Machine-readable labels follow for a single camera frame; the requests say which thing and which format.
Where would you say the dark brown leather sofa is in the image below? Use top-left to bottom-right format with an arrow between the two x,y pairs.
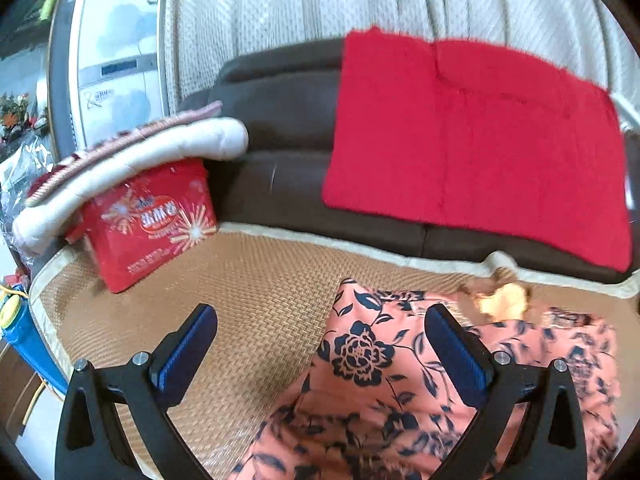
177,37 -> 640,286

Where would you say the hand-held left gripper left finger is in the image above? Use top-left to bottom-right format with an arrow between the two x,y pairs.
54,303 -> 219,480

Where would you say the pink floral garment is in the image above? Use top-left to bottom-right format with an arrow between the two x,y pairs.
232,277 -> 623,480

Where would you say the red printed box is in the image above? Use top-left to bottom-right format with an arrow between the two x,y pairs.
65,160 -> 219,295

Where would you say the woven rattan mat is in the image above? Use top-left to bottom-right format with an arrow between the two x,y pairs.
27,222 -> 640,480

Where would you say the colourful flower arrangement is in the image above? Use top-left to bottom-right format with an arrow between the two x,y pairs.
0,91 -> 51,143

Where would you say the white pink rolled blanket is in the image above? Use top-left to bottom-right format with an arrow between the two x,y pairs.
11,100 -> 250,256

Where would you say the red cushion cover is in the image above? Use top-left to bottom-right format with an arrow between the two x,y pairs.
321,29 -> 635,273

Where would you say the blue plastic container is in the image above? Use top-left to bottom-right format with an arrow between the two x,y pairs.
0,285 -> 68,396

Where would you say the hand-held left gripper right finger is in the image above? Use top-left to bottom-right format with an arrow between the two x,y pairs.
424,303 -> 589,480

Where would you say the clear plastic bag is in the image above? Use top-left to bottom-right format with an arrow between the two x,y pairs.
0,145 -> 57,241

